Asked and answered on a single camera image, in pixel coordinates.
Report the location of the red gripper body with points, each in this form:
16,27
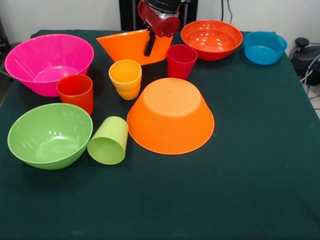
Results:
160,26

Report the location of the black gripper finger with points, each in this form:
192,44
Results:
149,46

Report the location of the orange plastic bowl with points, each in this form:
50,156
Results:
170,125
125,47

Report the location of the magenta plastic cup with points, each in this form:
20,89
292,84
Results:
181,66

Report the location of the yellow plastic cup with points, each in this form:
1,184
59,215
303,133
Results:
125,85

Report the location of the green plastic cup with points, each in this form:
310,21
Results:
107,150

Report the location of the pink plastic bowl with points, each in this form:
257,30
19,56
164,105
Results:
25,57

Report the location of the black cabinet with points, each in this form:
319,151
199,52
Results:
127,15

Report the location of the red-orange plastic bowl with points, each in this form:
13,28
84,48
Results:
212,35

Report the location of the red plastic cup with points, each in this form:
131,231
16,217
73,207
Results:
75,96

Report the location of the blue plastic bowl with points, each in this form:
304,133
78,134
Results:
262,56

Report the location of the green plastic bowl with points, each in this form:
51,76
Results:
50,135

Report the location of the black equipment box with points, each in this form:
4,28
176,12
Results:
3,37

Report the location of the dark green table cloth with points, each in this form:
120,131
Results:
160,195

